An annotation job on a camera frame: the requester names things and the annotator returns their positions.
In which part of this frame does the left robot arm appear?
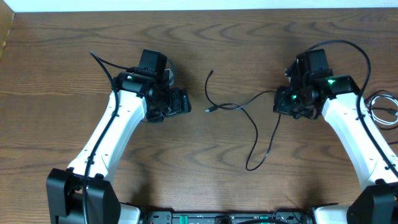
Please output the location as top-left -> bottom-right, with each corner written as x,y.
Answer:
46,49 -> 192,223

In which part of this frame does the white usb cable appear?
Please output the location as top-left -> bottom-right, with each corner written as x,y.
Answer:
368,95 -> 398,126

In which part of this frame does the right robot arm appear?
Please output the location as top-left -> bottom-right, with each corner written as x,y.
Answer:
273,49 -> 397,223

